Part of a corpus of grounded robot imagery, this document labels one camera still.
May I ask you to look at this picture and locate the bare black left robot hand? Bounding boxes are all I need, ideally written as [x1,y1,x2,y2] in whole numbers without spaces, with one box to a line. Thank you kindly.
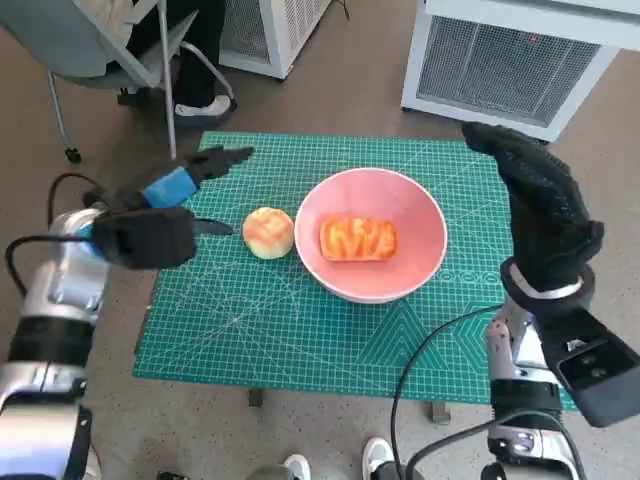
[83,145,255,237]

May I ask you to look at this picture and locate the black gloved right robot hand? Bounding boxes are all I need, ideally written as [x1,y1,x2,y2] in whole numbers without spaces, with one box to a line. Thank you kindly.
[460,121,605,294]

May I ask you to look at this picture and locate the round toy bread bun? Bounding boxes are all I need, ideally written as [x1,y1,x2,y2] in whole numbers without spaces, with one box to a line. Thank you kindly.
[242,206,295,260]

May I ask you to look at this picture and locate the pink bowl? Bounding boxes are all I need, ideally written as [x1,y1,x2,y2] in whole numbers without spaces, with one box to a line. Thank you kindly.
[293,168,449,305]

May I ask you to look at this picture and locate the long striped toy bread loaf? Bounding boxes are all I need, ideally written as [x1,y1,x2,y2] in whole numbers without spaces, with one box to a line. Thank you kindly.
[318,212,400,263]

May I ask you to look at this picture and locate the seated person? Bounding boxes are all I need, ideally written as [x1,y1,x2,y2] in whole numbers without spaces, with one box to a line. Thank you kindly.
[124,0,236,119]

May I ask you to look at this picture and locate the green cutting mat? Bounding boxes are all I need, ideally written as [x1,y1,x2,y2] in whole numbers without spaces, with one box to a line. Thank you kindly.
[132,130,581,406]

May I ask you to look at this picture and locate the large white mesh cabinet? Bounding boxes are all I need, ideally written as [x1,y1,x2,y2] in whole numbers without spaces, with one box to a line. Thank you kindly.
[399,0,640,144]

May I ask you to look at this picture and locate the grey office chair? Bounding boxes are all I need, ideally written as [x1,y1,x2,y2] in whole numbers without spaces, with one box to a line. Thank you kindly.
[0,0,236,164]

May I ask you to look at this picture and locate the small white mesh cabinet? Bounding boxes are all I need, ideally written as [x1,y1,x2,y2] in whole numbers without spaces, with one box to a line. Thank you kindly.
[219,0,334,81]

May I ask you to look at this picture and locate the standing person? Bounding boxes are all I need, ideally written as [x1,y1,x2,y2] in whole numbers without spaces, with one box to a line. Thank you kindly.
[252,437,424,480]

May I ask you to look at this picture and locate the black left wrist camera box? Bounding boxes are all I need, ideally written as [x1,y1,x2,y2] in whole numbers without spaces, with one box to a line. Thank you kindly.
[92,206,197,272]

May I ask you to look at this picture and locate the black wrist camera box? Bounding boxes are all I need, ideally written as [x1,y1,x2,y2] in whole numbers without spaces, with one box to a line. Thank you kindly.
[92,206,197,272]
[539,304,640,429]

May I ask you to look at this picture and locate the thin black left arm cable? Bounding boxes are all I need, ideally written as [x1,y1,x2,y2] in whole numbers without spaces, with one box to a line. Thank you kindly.
[3,172,109,299]

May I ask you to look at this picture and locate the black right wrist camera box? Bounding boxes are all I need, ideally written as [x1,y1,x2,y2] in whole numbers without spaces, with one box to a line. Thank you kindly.
[539,304,640,429]

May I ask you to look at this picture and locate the looped black robot cable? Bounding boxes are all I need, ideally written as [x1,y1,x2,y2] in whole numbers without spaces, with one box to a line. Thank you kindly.
[407,412,589,480]

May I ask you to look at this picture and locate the long black robot cable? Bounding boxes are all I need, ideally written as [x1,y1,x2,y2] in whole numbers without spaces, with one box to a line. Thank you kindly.
[389,303,506,480]

